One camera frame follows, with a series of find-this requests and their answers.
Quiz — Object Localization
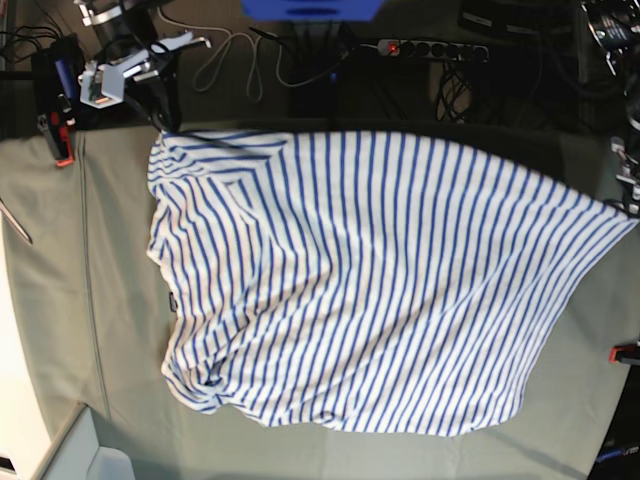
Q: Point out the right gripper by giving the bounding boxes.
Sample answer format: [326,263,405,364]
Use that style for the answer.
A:
[78,32,210,133]

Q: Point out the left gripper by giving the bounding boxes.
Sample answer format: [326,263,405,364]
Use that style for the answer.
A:
[610,137,639,215]

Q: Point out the blue white striped t-shirt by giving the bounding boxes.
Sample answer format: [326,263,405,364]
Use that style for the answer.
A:
[147,130,636,437]

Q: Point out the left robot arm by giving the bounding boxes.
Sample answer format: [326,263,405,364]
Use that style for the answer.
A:
[581,1,639,219]

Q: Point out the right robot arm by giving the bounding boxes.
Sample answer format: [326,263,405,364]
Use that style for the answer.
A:
[76,1,211,132]

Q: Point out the red black clamp left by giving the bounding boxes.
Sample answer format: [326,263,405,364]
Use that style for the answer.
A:
[30,35,79,168]

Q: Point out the red black clamp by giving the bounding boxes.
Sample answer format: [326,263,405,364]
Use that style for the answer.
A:
[30,35,79,168]
[609,340,640,367]

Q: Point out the red black clamp right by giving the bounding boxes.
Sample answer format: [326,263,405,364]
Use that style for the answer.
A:
[609,340,640,367]

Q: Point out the green table cloth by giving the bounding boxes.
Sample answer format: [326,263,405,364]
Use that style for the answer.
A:
[1,127,639,479]

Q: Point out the white power strip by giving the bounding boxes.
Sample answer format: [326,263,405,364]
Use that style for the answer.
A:
[376,39,490,63]

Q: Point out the white plastic bin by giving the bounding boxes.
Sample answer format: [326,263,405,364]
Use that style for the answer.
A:
[30,403,136,480]

